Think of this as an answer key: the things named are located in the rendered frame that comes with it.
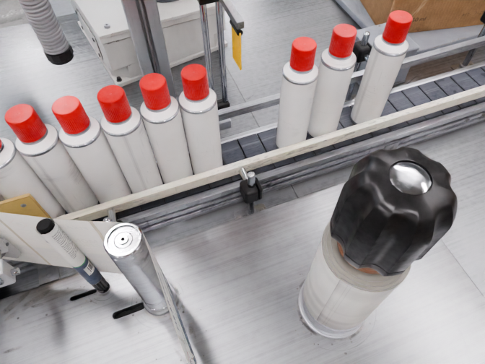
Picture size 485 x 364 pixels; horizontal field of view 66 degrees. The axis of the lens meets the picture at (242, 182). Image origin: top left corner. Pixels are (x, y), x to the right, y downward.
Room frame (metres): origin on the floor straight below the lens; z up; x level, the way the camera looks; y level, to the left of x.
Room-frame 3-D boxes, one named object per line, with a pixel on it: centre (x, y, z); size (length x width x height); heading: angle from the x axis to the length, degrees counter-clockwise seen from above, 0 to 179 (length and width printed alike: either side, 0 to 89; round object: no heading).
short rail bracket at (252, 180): (0.32, -0.01, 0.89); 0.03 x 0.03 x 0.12; 20
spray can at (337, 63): (0.46, -0.14, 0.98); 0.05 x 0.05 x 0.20
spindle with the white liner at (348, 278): (0.15, -0.12, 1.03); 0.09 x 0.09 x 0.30
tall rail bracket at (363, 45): (0.57, -0.23, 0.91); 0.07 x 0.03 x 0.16; 20
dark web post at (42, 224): (0.18, 0.20, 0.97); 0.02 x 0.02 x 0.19
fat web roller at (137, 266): (0.16, 0.12, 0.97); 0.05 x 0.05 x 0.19
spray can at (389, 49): (0.49, -0.23, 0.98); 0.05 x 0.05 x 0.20
